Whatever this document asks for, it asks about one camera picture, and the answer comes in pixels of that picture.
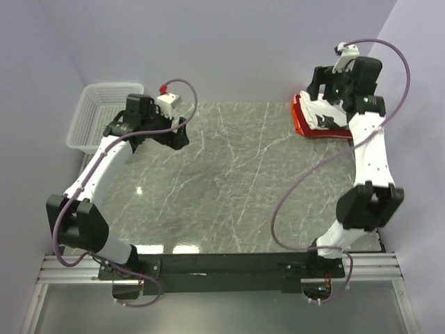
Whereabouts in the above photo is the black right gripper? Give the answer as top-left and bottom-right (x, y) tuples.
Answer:
(305, 64), (354, 103)

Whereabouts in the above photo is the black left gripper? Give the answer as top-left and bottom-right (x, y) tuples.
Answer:
(142, 104), (189, 150)

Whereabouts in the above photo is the white t shirt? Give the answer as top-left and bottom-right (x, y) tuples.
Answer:
(298, 90), (348, 131)

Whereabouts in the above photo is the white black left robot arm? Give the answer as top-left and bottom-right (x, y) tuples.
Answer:
(46, 93), (189, 280)

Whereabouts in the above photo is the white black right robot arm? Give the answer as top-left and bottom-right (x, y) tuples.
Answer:
(305, 56), (405, 278)

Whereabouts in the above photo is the folded red t shirt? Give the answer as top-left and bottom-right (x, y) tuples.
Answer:
(291, 100), (352, 139)

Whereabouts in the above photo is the white plastic basket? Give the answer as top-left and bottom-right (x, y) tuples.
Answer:
(66, 82), (144, 154)

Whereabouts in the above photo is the black base crossbar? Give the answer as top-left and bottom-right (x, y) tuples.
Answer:
(97, 250), (346, 299)

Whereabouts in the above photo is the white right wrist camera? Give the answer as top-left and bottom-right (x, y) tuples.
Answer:
(332, 42), (360, 74)

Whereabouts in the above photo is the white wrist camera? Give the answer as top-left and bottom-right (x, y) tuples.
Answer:
(332, 42), (360, 74)
(156, 84), (182, 120)

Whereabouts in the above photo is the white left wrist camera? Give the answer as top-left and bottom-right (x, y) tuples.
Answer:
(156, 84), (182, 120)

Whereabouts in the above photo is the aluminium rail frame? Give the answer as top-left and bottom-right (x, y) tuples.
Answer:
(22, 232), (420, 333)

